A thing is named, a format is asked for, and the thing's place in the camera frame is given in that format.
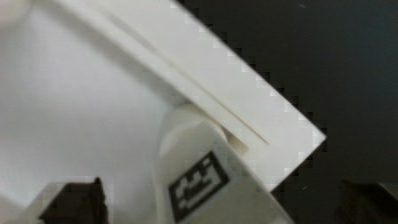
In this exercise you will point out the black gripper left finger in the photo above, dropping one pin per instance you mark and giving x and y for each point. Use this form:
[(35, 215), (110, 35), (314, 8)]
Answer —
[(79, 206)]

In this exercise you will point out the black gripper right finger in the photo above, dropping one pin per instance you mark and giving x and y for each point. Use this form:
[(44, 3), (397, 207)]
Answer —
[(369, 203)]

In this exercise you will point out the white table leg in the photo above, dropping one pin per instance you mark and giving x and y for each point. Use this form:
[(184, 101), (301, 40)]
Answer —
[(207, 188)]

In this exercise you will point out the white square tabletop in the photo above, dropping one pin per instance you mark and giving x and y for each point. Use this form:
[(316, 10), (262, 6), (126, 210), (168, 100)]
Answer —
[(108, 61)]

